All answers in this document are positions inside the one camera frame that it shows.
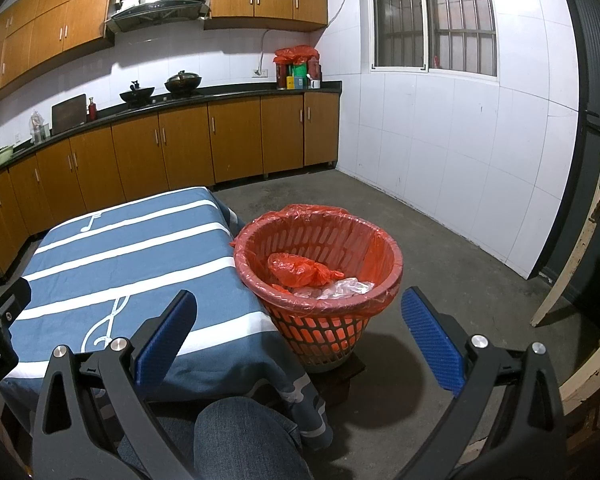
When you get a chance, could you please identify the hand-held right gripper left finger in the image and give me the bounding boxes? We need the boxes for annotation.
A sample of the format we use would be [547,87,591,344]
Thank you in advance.
[30,289,198,480]

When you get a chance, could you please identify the steel range hood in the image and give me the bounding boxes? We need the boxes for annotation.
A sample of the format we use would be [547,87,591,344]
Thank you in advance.
[104,0,212,35]

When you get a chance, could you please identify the clear plastic jar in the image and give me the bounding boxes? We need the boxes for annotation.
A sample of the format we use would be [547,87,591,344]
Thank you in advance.
[29,110,48,142]

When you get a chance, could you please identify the wooden chair frame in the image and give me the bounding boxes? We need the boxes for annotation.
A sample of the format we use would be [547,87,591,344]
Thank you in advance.
[530,149,600,416]

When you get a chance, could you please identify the blue striped tablecloth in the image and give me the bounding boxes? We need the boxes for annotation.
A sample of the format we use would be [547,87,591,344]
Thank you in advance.
[0,186,333,451]

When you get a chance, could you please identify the wooden lower kitchen cabinets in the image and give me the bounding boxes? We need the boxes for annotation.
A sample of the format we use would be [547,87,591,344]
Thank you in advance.
[0,81,342,281]

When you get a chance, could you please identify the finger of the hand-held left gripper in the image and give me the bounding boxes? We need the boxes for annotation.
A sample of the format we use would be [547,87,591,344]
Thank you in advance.
[0,277,33,323]

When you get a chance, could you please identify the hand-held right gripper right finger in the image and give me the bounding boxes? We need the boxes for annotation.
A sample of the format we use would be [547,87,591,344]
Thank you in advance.
[400,286,568,480]

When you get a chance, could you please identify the dark door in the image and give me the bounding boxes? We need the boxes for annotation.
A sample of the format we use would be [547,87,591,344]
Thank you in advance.
[530,0,600,336]

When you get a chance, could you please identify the barred window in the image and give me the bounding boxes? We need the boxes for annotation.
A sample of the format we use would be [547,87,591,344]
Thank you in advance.
[367,0,498,78]

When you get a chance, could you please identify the clear plastic bag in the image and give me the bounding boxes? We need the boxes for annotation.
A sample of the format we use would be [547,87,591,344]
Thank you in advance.
[320,277,376,301]

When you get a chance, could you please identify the dark wooden cutting board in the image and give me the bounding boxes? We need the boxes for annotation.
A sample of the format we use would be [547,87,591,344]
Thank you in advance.
[51,93,88,133]

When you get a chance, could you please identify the red bag on containers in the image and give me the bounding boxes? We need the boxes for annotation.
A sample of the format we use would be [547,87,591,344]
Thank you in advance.
[273,45,320,65]

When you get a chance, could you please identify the red plastic bag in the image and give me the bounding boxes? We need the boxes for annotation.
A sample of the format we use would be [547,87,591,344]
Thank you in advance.
[266,252,346,289]

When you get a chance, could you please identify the black wok with lid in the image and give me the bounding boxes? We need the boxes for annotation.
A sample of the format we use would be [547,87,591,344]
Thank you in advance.
[164,71,203,95]

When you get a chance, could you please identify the person's leg in jeans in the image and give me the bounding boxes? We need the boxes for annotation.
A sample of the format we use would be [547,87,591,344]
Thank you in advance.
[117,396,313,480]

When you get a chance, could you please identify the red plastic basket with liner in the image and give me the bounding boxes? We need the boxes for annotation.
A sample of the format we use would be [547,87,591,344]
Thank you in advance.
[232,203,403,373]

